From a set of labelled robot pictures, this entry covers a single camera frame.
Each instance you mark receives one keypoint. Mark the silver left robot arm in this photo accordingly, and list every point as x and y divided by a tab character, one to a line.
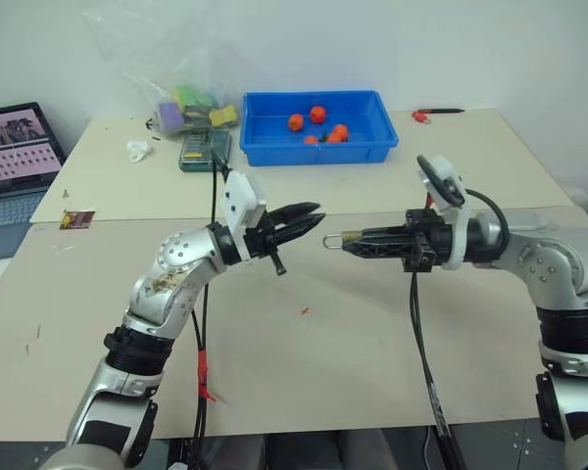
176	254

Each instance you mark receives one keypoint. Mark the black pen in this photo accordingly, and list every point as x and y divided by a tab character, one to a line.
446	110

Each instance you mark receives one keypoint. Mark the purple block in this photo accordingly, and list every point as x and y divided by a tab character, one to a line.
169	115

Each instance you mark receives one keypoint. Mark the brass padlock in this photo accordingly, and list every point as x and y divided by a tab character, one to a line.
350	236

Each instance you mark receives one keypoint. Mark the yellow block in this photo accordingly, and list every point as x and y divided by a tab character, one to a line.
223	116

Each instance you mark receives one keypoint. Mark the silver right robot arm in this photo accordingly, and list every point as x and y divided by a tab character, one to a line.
544	254

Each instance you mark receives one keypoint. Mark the small orange fruit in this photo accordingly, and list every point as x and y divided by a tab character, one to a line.
341	130
296	122
311	140
333	138
317	114

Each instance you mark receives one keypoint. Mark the white crumpled paper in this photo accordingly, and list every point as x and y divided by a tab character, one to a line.
139	150

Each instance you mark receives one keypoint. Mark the blue plastic bin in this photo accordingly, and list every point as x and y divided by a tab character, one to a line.
367	147

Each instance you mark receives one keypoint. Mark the green tool case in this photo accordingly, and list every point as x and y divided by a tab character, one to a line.
196	152

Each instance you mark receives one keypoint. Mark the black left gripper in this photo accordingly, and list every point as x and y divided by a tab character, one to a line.
262	240

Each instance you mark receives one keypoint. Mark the open laptop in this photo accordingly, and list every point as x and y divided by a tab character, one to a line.
14	161

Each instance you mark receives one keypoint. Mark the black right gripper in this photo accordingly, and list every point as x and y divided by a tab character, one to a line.
424	242

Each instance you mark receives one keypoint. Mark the small red gold card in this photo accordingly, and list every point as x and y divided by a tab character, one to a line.
78	219

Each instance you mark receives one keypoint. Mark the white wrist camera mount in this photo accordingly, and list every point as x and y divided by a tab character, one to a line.
242	196
458	230

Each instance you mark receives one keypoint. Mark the green block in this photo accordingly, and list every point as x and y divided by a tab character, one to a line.
188	94

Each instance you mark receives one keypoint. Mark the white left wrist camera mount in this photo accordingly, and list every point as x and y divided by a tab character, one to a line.
242	196

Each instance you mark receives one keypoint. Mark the small red white object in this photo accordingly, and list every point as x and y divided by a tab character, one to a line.
421	116

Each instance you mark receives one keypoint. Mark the clear plastic bag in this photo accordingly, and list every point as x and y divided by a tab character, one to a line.
201	73

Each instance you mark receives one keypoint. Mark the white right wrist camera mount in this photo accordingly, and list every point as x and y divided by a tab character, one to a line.
458	230

